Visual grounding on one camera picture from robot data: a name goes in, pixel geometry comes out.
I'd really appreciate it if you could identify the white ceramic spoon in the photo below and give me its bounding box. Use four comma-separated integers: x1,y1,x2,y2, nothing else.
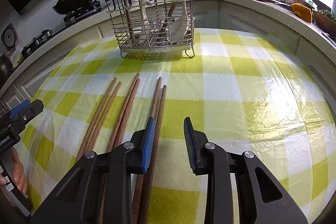
138,0,154,44
170,0,189,44

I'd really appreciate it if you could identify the person's left hand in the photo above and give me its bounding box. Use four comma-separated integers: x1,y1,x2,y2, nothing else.
1,147,27,194

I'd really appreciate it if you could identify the black rice cooker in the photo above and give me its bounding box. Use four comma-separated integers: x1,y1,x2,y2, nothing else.
0,23,19,83

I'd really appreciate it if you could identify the yellow white checkered tablecloth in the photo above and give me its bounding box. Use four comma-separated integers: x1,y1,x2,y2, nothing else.
19,28,335,223

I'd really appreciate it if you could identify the black gas stove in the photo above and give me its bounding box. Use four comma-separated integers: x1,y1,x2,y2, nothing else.
21,0,106,59

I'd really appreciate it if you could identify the orange sponge cloth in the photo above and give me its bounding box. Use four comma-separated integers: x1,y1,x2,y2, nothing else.
291,3,313,23

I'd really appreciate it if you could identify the steel mixing bowl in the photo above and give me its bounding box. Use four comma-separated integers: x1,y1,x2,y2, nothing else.
284,0,314,9

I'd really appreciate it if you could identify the wicker basket with greens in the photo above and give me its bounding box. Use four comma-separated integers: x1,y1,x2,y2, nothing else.
313,11,336,36

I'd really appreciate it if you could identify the steel wire utensil basket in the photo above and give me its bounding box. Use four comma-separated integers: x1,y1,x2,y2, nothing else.
105,0,195,58

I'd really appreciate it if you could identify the knife with dark handle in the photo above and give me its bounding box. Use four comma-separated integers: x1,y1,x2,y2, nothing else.
255,0,291,9

